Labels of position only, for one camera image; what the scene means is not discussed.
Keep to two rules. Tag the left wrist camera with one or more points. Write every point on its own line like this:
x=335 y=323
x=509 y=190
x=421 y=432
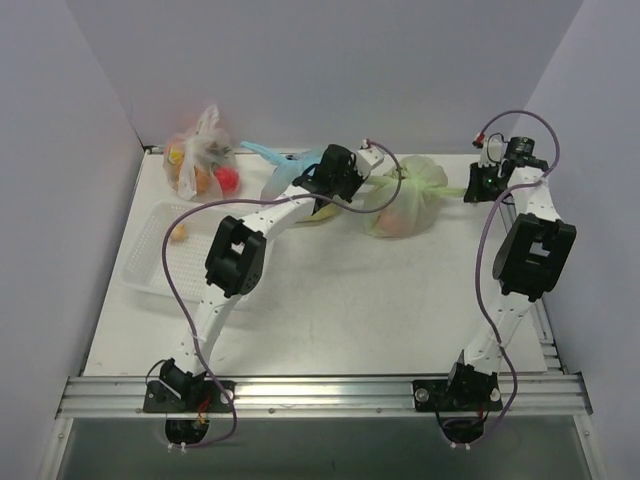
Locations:
x=368 y=157

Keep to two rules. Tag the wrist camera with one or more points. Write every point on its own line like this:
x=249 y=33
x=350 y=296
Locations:
x=368 y=157
x=491 y=148

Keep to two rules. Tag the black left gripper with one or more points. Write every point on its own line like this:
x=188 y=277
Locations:
x=310 y=180

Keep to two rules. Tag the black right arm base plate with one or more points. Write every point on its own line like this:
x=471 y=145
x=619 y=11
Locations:
x=437 y=396

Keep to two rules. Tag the small tan fake fruit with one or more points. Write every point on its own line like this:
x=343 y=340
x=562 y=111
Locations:
x=178 y=234

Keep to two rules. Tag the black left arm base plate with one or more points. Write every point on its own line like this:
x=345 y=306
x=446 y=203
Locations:
x=205 y=398

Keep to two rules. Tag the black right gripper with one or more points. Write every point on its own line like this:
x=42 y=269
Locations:
x=477 y=189

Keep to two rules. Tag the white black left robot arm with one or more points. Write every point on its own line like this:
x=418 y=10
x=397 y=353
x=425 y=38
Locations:
x=235 y=261

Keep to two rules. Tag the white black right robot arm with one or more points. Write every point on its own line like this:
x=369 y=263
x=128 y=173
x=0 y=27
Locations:
x=527 y=265

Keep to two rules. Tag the white perforated plastic basket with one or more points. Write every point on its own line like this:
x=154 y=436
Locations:
x=143 y=268

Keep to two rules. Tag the light green avocado plastic bag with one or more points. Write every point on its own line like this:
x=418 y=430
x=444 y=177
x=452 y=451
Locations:
x=424 y=187

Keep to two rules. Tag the aluminium front rail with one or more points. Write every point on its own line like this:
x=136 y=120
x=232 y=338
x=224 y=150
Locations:
x=301 y=397

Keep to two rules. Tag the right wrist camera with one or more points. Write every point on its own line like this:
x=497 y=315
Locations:
x=491 y=148

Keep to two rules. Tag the blue tied plastic bag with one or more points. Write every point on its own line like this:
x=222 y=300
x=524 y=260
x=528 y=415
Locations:
x=286 y=169

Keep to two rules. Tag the clear tied bag of fruits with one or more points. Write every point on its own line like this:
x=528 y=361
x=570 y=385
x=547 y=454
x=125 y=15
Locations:
x=200 y=164

